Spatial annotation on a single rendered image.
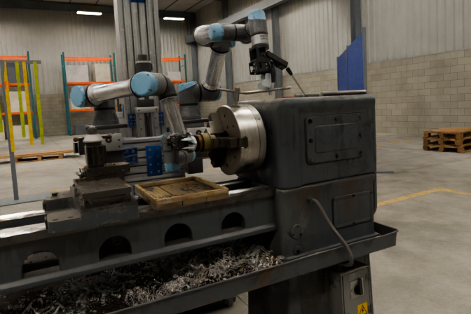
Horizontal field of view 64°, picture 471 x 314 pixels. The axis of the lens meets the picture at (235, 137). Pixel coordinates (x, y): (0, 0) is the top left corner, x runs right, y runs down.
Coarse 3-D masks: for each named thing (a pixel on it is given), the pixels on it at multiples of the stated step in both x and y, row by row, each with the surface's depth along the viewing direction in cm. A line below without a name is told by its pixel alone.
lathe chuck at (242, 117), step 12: (228, 108) 165; (240, 108) 166; (228, 120) 166; (240, 120) 160; (252, 120) 162; (228, 132) 167; (240, 132) 157; (252, 132) 160; (252, 144) 160; (228, 156) 169; (240, 156) 159; (252, 156) 162; (228, 168) 170; (240, 168) 164; (252, 168) 168
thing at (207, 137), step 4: (208, 132) 165; (196, 136) 163; (200, 136) 164; (204, 136) 163; (208, 136) 164; (212, 136) 166; (196, 140) 162; (200, 140) 162; (204, 140) 162; (208, 140) 163; (200, 144) 162; (204, 144) 163; (208, 144) 163; (196, 148) 167; (200, 148) 162; (204, 148) 163; (208, 148) 164; (212, 148) 167; (208, 152) 167
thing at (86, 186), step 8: (72, 184) 158; (88, 184) 142; (96, 184) 141; (104, 184) 140; (112, 184) 140; (120, 184) 139; (80, 192) 132; (88, 192) 128; (96, 192) 128; (104, 192) 130; (112, 192) 131; (120, 192) 132; (128, 192) 133; (88, 200) 127; (96, 200) 129; (104, 200) 130; (112, 200) 131; (120, 200) 132
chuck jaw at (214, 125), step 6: (210, 114) 173; (216, 114) 173; (210, 120) 174; (216, 120) 172; (210, 126) 169; (216, 126) 170; (222, 126) 172; (204, 132) 171; (210, 132) 168; (216, 132) 169; (222, 132) 170
